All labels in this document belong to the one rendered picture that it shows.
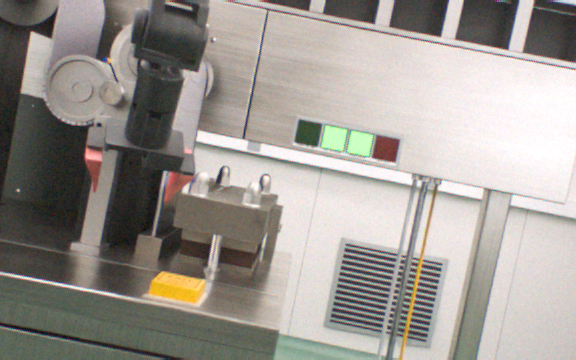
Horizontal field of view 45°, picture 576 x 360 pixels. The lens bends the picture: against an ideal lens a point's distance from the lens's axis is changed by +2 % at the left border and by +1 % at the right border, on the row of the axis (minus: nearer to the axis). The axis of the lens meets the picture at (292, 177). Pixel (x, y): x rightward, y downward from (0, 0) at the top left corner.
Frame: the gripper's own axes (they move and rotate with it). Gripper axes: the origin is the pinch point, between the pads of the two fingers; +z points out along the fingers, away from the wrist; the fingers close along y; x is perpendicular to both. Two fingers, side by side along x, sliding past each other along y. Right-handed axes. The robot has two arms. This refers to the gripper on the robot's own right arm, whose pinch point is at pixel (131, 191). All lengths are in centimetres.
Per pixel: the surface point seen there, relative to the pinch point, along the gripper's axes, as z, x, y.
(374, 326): 195, -175, -175
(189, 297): 11.2, 7.9, -10.6
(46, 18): -2.2, -44.6, 16.1
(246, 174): 149, -238, -92
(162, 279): 11.5, 4.5, -6.9
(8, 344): 25.8, 6.3, 12.0
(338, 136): 11, -48, -48
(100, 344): 22.0, 8.3, -0.3
